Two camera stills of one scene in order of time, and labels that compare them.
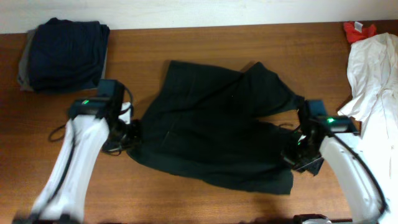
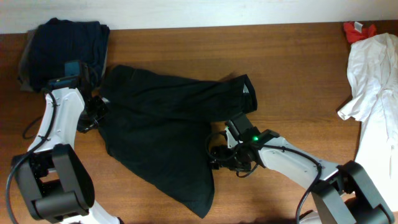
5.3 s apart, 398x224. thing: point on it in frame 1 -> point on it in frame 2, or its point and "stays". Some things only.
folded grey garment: x=23 y=80 stays
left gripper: x=131 y=134 -> x=94 y=112
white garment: x=372 y=68 stays
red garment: x=356 y=32 stays
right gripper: x=294 y=152 -> x=219 y=154
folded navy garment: x=68 y=55 stays
